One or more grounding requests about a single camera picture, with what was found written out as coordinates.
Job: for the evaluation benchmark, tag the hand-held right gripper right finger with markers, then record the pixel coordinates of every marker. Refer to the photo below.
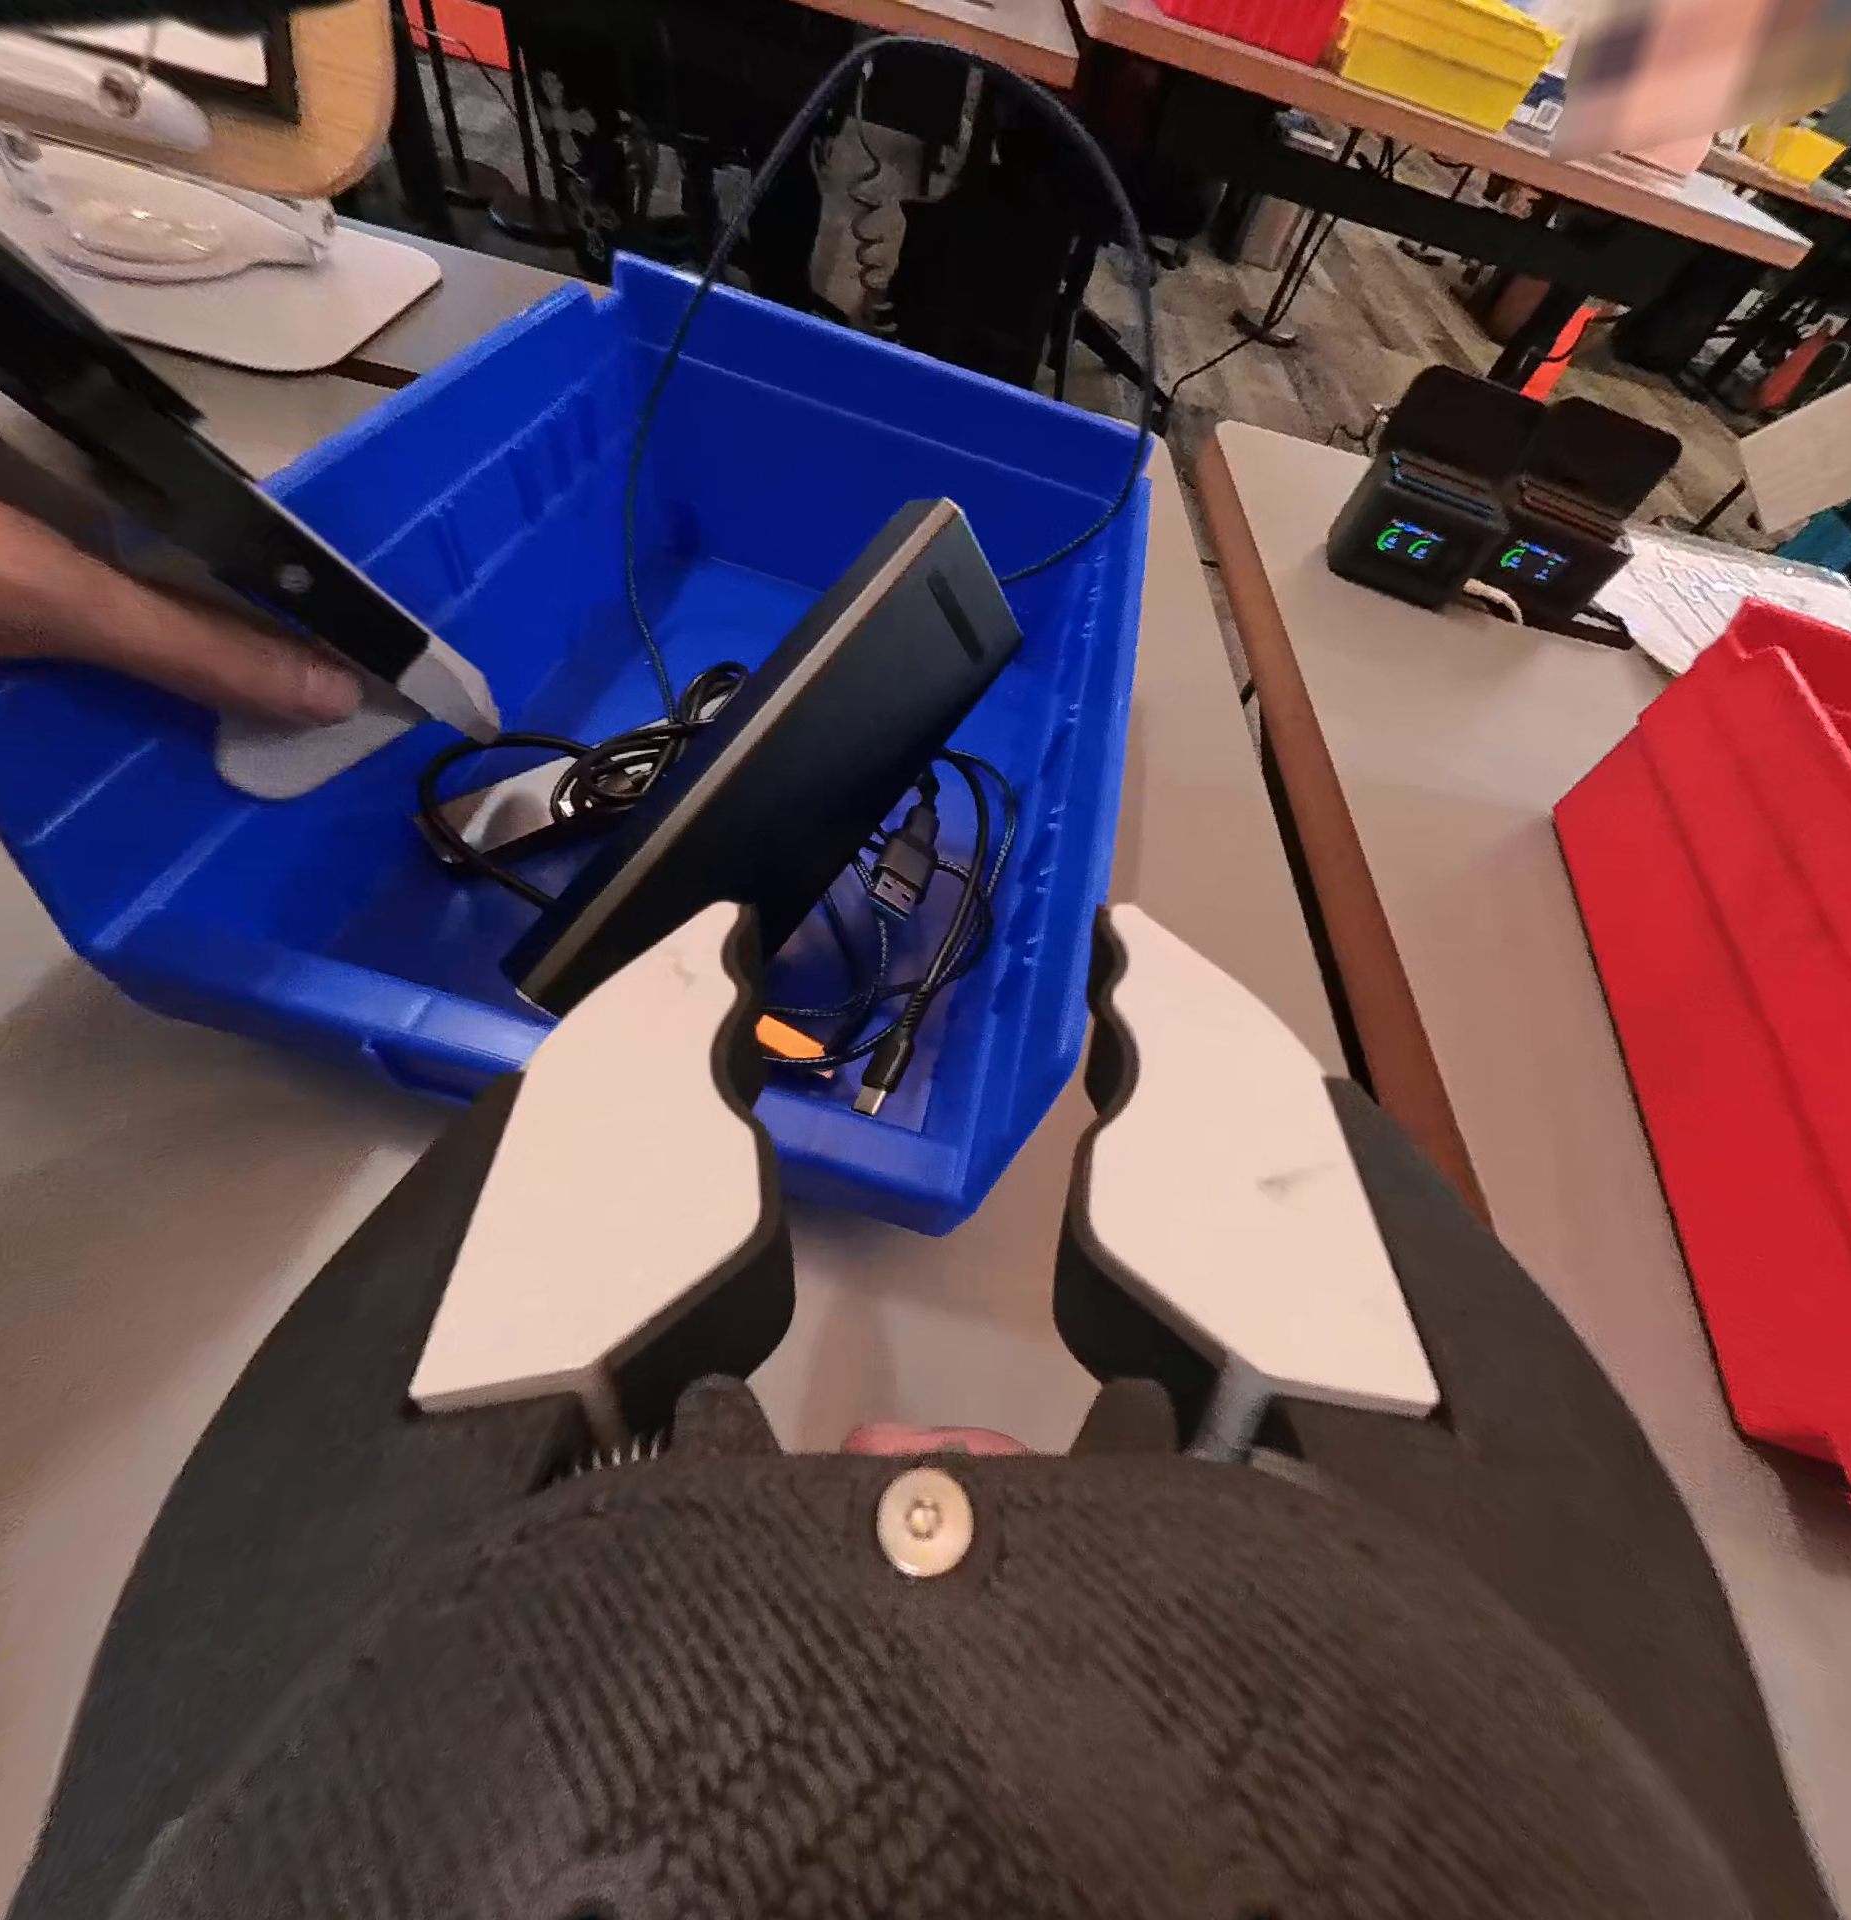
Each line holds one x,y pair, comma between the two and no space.
1257,1186

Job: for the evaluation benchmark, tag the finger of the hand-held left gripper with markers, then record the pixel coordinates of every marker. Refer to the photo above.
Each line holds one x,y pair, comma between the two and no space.
304,756
438,687

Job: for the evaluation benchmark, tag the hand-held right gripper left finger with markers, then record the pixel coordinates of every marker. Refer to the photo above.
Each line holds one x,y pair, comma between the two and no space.
596,1172

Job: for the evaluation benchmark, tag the blue plastic bin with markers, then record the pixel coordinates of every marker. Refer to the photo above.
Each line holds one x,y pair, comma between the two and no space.
462,498

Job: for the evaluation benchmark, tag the black power bank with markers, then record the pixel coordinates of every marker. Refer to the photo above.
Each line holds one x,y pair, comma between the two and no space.
806,720

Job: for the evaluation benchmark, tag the person's left hand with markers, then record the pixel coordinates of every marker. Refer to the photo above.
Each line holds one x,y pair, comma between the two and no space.
100,609

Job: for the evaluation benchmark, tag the small silver device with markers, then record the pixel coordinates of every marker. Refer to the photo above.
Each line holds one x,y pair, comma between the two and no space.
505,810

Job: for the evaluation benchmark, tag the white flat board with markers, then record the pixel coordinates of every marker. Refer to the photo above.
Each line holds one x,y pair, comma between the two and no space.
308,310

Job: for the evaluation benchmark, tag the clear acrylic stand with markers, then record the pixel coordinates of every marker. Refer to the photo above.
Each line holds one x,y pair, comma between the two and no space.
146,225

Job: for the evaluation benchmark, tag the light wooden board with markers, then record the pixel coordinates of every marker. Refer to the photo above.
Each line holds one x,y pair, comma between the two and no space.
342,89

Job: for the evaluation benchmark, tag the red plastic bin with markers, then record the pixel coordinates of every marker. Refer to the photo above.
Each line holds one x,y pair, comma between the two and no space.
1736,974

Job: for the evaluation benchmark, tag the black battery charger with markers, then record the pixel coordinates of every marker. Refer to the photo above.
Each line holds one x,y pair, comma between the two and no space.
1579,556
1411,525

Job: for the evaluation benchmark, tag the black office chair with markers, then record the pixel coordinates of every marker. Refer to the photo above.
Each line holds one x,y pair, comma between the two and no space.
1002,225

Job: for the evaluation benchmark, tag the white paper sheet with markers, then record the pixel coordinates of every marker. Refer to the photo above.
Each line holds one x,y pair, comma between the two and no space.
1690,600

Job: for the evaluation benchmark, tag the red storage bin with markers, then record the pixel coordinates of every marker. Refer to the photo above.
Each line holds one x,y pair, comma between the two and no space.
1257,18

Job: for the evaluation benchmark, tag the brown background table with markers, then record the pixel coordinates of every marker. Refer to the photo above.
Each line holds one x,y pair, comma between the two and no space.
1614,180

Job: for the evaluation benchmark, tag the large yellow storage bin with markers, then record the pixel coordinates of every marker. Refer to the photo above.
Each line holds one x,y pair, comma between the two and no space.
1444,59

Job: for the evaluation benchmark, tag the small yellow storage bin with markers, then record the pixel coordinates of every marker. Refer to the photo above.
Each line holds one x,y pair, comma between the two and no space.
1796,150

